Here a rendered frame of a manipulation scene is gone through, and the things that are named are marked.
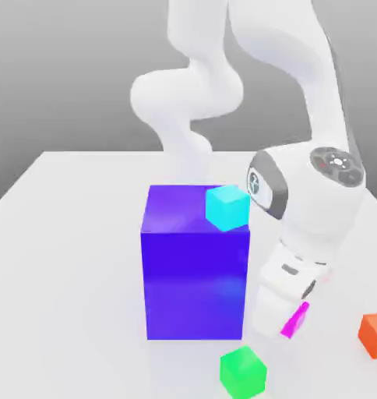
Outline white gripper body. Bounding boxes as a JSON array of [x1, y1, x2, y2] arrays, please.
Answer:
[[251, 281, 308, 340]]

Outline small magenta cube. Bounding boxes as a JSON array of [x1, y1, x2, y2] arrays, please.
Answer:
[[280, 301, 310, 340]]

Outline small green cube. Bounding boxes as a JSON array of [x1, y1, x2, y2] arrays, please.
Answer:
[[219, 344, 268, 399]]

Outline small orange cube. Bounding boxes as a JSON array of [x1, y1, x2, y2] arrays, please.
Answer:
[[358, 312, 377, 360]]

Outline small cyan cube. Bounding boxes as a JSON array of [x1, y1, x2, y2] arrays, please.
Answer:
[[205, 184, 251, 233]]

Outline large blue box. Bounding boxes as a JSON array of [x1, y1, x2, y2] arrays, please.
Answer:
[[140, 184, 251, 341]]

